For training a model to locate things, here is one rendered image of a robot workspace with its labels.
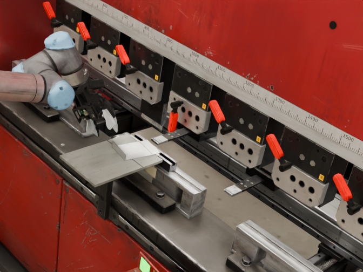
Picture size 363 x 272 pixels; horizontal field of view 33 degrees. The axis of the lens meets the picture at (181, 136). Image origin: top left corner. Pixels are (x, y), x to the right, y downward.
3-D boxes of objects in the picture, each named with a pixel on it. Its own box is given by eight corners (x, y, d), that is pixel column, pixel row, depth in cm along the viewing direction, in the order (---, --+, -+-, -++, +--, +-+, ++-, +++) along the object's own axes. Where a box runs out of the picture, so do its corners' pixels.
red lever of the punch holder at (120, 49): (115, 44, 185) (129, 73, 183) (126, 42, 187) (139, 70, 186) (113, 47, 186) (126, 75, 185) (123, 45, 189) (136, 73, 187)
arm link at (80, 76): (64, 65, 183) (88, 59, 181) (71, 77, 186) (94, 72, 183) (56, 77, 177) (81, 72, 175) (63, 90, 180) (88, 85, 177)
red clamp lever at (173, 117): (165, 131, 178) (170, 101, 173) (175, 127, 181) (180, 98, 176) (169, 134, 177) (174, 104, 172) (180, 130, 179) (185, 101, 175)
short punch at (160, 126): (139, 117, 198) (142, 91, 193) (143, 116, 199) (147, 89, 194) (159, 131, 192) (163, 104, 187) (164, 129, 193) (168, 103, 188)
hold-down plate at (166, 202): (103, 168, 206) (104, 160, 205) (116, 163, 210) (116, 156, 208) (162, 215, 189) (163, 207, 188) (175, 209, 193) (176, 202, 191)
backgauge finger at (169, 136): (142, 137, 206) (143, 124, 203) (196, 120, 223) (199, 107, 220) (166, 154, 199) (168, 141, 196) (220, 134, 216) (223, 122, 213)
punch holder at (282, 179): (269, 181, 159) (283, 126, 151) (289, 171, 164) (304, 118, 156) (315, 211, 150) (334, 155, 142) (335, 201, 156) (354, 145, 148)
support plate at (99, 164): (59, 157, 187) (59, 155, 186) (126, 136, 204) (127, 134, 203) (94, 187, 176) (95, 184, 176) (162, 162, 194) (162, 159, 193)
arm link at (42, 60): (22, 81, 164) (57, 60, 167) (5, 64, 171) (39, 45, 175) (33, 102, 169) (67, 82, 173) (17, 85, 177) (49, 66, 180)
